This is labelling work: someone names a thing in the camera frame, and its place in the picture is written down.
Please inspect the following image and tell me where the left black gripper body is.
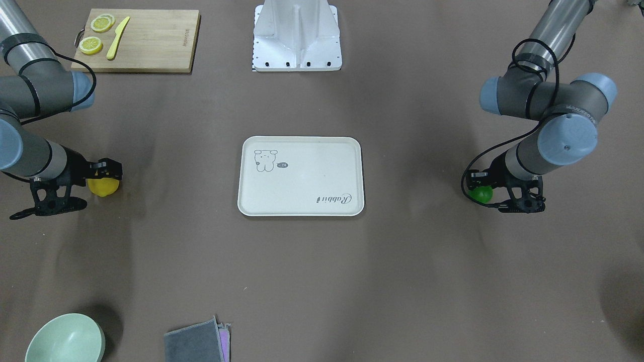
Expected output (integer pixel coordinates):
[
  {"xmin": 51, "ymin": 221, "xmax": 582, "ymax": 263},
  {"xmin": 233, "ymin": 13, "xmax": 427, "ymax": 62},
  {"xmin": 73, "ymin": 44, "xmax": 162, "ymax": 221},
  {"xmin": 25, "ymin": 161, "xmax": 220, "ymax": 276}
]
[{"xmin": 486, "ymin": 151, "xmax": 518, "ymax": 189}]

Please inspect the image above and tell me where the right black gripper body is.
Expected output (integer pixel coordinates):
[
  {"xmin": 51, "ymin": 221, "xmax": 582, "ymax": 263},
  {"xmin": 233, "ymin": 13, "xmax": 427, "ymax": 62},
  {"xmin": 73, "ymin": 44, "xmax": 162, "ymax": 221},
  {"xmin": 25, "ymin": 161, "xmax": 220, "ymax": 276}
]
[{"xmin": 63, "ymin": 148, "xmax": 94, "ymax": 187}]

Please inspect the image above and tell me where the green lime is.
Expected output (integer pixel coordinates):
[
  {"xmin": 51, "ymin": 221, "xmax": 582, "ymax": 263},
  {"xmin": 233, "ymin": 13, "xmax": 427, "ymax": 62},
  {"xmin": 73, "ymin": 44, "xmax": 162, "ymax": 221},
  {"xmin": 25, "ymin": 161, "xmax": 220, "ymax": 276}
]
[{"xmin": 468, "ymin": 186, "xmax": 493, "ymax": 204}]

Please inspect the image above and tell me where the yellow lemon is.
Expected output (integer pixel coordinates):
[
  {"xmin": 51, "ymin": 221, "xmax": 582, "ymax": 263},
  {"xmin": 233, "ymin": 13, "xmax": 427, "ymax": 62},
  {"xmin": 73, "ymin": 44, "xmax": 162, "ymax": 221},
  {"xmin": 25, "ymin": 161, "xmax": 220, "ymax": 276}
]
[{"xmin": 87, "ymin": 178, "xmax": 120, "ymax": 197}]

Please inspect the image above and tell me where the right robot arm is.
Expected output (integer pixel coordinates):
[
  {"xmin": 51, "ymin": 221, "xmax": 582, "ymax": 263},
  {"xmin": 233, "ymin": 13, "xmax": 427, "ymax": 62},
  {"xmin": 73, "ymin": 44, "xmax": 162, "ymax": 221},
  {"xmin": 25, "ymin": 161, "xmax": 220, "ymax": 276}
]
[{"xmin": 2, "ymin": 1, "xmax": 123, "ymax": 190}]

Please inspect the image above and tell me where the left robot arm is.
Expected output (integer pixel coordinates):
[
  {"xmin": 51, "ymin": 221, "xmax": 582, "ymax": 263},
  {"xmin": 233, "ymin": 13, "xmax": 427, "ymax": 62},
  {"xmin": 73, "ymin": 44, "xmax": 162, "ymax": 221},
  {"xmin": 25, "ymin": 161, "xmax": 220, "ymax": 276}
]
[{"xmin": 464, "ymin": 1, "xmax": 618, "ymax": 190}]

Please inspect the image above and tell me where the cream rabbit tray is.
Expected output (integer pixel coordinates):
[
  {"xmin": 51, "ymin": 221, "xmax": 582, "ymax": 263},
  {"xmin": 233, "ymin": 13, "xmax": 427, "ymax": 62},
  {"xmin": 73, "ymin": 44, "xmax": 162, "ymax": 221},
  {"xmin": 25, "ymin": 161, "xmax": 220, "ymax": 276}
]
[{"xmin": 237, "ymin": 136, "xmax": 364, "ymax": 216}]

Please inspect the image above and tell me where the yellow plastic knife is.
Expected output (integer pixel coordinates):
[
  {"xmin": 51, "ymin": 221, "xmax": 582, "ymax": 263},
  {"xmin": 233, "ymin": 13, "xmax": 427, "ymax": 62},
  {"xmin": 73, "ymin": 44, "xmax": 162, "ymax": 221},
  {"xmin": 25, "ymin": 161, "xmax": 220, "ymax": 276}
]
[{"xmin": 106, "ymin": 16, "xmax": 131, "ymax": 60}]

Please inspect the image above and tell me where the lemon slice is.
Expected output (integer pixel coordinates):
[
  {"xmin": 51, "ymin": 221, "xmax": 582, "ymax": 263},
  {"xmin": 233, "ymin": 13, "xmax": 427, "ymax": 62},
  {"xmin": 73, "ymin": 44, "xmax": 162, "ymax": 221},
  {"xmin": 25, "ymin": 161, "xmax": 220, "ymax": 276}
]
[
  {"xmin": 77, "ymin": 36, "xmax": 104, "ymax": 55},
  {"xmin": 90, "ymin": 14, "xmax": 115, "ymax": 34}
]

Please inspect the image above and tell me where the wooden cutting board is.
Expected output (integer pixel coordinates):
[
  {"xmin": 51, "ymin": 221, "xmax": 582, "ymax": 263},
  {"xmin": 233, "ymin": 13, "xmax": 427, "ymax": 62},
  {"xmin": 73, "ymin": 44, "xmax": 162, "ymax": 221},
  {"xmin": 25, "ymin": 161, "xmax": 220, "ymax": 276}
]
[{"xmin": 74, "ymin": 9, "xmax": 201, "ymax": 73}]

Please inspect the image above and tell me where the mint green bowl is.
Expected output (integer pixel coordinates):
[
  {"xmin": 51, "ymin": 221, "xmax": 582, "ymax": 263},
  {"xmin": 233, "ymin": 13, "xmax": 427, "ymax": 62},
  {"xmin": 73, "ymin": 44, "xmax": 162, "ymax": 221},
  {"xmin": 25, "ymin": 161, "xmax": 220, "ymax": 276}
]
[{"xmin": 24, "ymin": 313, "xmax": 106, "ymax": 361}]

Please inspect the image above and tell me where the grey folded cloth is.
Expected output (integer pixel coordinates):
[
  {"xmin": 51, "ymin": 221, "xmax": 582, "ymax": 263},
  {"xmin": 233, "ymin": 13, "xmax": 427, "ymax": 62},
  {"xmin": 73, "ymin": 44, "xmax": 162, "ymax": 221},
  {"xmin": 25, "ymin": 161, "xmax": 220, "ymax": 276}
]
[{"xmin": 164, "ymin": 318, "xmax": 231, "ymax": 361}]

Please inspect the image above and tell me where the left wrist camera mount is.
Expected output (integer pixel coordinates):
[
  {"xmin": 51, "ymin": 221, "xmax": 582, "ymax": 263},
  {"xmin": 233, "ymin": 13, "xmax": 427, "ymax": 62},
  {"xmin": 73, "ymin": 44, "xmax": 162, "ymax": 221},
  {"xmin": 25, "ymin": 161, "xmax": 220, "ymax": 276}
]
[{"xmin": 498, "ymin": 174, "xmax": 546, "ymax": 214}]

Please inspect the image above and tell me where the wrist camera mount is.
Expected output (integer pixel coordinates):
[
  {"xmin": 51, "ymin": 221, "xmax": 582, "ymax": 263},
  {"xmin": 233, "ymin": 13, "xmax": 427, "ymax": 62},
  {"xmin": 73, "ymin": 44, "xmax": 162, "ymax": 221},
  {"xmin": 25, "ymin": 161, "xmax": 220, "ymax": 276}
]
[
  {"xmin": 498, "ymin": 174, "xmax": 546, "ymax": 214},
  {"xmin": 9, "ymin": 179, "xmax": 88, "ymax": 220}
]

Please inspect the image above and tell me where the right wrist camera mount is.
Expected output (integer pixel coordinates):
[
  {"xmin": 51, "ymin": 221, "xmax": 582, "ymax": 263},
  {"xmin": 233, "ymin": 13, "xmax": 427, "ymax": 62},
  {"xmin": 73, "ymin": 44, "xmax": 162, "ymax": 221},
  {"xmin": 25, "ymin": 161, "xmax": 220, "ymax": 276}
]
[{"xmin": 9, "ymin": 179, "xmax": 88, "ymax": 220}]

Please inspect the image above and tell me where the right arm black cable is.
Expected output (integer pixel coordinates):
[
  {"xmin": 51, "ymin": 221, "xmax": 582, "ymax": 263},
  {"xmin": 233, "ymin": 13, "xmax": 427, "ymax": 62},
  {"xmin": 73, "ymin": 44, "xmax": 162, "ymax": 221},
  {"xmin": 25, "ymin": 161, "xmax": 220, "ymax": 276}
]
[{"xmin": 5, "ymin": 40, "xmax": 97, "ymax": 126}]

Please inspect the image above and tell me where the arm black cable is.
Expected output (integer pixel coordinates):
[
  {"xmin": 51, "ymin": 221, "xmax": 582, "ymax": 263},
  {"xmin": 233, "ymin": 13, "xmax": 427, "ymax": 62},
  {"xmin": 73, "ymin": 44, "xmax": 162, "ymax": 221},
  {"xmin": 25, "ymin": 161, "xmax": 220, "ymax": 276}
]
[
  {"xmin": 461, "ymin": 38, "xmax": 560, "ymax": 208},
  {"xmin": 5, "ymin": 40, "xmax": 97, "ymax": 126}
]

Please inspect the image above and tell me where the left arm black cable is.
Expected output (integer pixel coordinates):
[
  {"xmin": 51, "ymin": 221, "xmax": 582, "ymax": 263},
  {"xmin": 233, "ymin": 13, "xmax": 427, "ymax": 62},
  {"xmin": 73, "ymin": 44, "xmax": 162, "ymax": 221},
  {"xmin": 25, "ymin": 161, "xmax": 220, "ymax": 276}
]
[{"xmin": 461, "ymin": 38, "xmax": 560, "ymax": 208}]

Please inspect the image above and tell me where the white camera pillar mount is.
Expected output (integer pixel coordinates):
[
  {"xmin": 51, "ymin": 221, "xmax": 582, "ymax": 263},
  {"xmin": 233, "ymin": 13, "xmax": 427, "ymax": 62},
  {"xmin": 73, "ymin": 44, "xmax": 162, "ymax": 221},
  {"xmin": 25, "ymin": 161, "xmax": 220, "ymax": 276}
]
[{"xmin": 252, "ymin": 1, "xmax": 343, "ymax": 72}]

